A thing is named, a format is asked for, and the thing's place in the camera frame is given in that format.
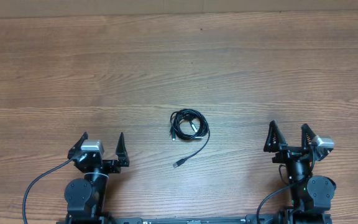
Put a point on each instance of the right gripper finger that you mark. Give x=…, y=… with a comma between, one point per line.
x=275, y=140
x=307, y=135

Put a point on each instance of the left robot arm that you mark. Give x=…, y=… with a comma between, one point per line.
x=86, y=196

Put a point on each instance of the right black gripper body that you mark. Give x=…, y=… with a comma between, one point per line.
x=289, y=154

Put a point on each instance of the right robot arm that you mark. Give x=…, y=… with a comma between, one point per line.
x=311, y=194

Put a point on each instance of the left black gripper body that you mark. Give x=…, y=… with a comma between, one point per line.
x=110, y=167

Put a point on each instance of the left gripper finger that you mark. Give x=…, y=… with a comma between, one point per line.
x=77, y=145
x=121, y=152

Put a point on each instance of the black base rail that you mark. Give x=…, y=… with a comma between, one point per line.
x=248, y=219

